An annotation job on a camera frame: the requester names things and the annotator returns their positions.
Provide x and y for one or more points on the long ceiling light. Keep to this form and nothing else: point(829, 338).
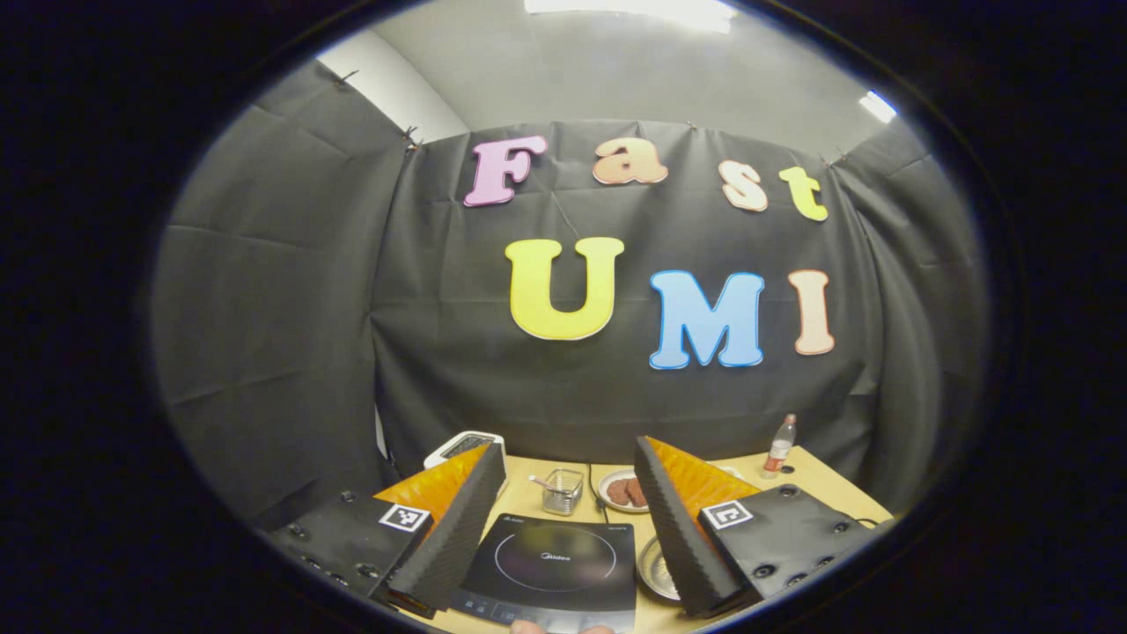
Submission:
point(634, 11)

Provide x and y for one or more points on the stainless steel pot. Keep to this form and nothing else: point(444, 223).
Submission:
point(656, 572)

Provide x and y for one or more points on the white toaster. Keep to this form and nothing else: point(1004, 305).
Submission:
point(436, 458)

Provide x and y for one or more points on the small raw meat piece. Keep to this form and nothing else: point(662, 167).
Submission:
point(618, 493)

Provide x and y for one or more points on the black induction cooktop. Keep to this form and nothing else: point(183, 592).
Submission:
point(546, 581)

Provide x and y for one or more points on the black backdrop cloth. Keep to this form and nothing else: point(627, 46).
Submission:
point(440, 308)

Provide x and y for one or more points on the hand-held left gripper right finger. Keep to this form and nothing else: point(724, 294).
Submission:
point(673, 519)

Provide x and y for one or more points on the small ceiling light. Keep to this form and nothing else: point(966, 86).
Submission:
point(878, 106)

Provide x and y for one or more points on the white round plate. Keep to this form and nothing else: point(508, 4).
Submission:
point(607, 486)

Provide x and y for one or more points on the clear plastic water bottle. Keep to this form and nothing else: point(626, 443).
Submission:
point(777, 453)

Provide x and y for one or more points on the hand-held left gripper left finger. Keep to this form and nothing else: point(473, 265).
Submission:
point(462, 528)

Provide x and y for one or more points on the large raw meat piece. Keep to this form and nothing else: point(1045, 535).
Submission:
point(637, 493)

